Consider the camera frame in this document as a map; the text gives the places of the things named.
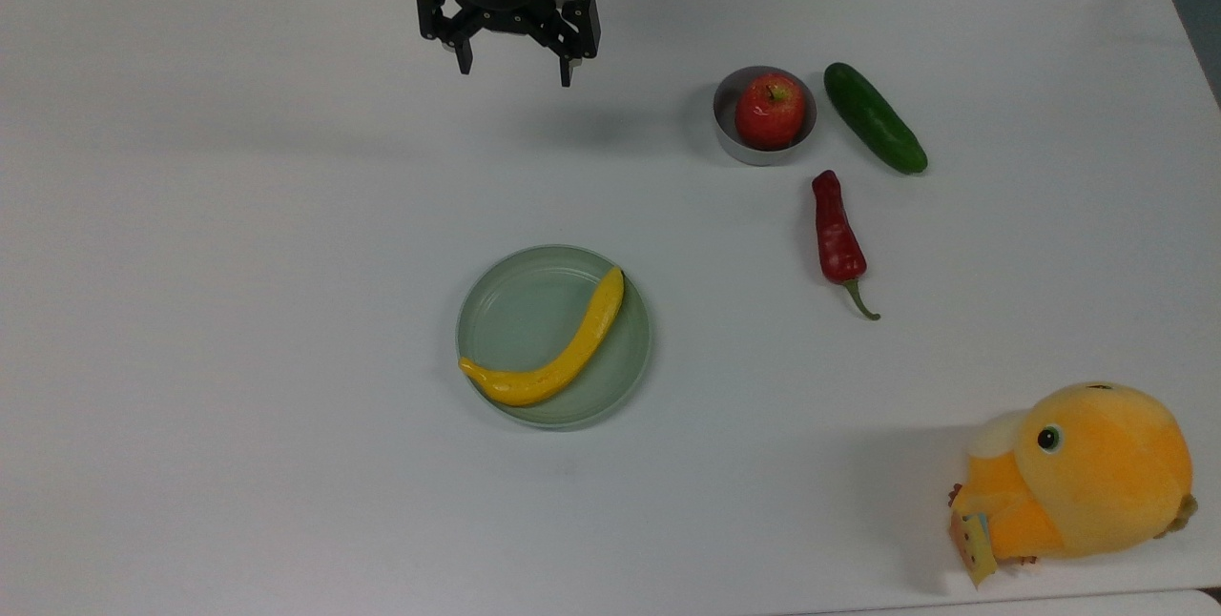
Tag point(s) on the yellow banana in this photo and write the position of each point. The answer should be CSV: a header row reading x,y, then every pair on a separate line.
x,y
572,354

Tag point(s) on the yellow toy hang tag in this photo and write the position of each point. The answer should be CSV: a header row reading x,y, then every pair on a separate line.
x,y
975,547

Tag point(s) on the red chili pepper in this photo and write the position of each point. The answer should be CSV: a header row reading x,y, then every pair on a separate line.
x,y
837,236

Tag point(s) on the red apple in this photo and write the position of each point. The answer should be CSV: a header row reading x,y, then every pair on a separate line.
x,y
769,111

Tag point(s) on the green cucumber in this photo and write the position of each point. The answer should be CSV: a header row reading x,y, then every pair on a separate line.
x,y
873,117

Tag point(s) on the small grey metal bowl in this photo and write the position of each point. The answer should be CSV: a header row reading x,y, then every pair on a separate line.
x,y
727,115

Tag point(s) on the green translucent plastic plate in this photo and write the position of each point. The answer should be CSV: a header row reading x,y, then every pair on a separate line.
x,y
520,311

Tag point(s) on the orange plush bird toy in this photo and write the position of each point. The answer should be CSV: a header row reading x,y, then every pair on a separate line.
x,y
1097,473

